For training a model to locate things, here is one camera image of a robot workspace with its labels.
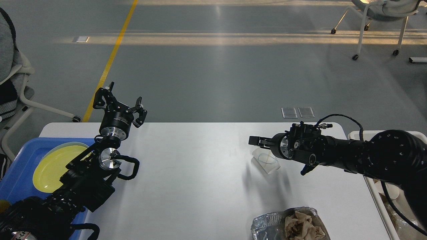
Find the white office chair left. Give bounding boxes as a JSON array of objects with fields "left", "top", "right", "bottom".
[{"left": 0, "top": 9, "right": 81, "bottom": 178}]

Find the white plastic bin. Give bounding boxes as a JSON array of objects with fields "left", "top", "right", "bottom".
[{"left": 348, "top": 130, "right": 427, "bottom": 240}]

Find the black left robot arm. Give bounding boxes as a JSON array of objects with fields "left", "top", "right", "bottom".
[{"left": 1, "top": 82, "right": 147, "bottom": 240}]

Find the pale green plate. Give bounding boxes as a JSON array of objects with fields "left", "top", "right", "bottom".
[{"left": 42, "top": 142, "right": 89, "bottom": 159}]

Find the crumpled brown paper napkin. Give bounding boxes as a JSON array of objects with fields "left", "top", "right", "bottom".
[{"left": 284, "top": 211, "right": 326, "bottom": 240}]

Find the yellow plate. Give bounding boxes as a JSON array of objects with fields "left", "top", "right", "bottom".
[{"left": 32, "top": 146, "right": 85, "bottom": 193}]

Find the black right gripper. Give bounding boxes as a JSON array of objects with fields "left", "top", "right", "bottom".
[{"left": 248, "top": 133, "right": 290, "bottom": 160}]

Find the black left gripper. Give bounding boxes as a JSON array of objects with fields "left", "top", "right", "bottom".
[{"left": 93, "top": 82, "right": 148, "bottom": 140}]

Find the small clear plastic lid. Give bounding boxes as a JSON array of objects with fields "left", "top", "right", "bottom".
[
  {"left": 298, "top": 107, "right": 315, "bottom": 118},
  {"left": 282, "top": 107, "right": 298, "bottom": 119}
]

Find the white floor socket plate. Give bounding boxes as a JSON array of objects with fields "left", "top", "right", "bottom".
[{"left": 74, "top": 36, "right": 90, "bottom": 43}]

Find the white office chair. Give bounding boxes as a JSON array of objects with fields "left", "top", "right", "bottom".
[
  {"left": 0, "top": 9, "right": 81, "bottom": 178},
  {"left": 331, "top": 0, "right": 421, "bottom": 61}
]

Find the white bar on floor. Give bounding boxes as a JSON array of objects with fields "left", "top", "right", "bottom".
[{"left": 409, "top": 57, "right": 427, "bottom": 63}]

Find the clear plastic cup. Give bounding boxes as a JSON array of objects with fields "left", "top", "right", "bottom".
[{"left": 252, "top": 147, "right": 281, "bottom": 175}]

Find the white office chair right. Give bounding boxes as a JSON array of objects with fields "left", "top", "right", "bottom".
[{"left": 331, "top": 0, "right": 421, "bottom": 61}]

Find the dark teal mug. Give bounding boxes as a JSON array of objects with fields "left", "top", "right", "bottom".
[{"left": 0, "top": 199, "right": 12, "bottom": 214}]

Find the white paper cup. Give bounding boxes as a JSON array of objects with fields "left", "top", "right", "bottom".
[{"left": 375, "top": 181, "right": 400, "bottom": 200}]

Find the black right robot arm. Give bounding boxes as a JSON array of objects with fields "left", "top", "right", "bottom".
[{"left": 249, "top": 118, "right": 427, "bottom": 235}]

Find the blue plastic tray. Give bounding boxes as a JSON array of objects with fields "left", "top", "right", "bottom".
[{"left": 1, "top": 138, "right": 100, "bottom": 240}]

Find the aluminium foil sheet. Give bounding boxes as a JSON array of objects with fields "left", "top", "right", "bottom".
[
  {"left": 383, "top": 200, "right": 425, "bottom": 240},
  {"left": 251, "top": 207, "right": 330, "bottom": 240}
]

